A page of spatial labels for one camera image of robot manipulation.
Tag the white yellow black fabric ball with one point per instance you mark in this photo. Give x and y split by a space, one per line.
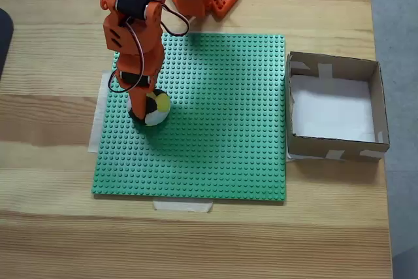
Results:
160 109

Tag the white paper sheet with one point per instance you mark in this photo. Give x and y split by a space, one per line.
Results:
333 109

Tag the brown cardboard box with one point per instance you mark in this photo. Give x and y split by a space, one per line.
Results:
313 146

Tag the green studded baseplate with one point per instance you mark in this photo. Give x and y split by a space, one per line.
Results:
212 128

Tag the wide masking tape strip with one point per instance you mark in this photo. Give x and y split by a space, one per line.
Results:
98 122

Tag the black rounded object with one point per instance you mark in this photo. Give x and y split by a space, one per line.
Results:
5 40

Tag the narrow masking tape strip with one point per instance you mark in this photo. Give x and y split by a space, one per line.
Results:
183 206

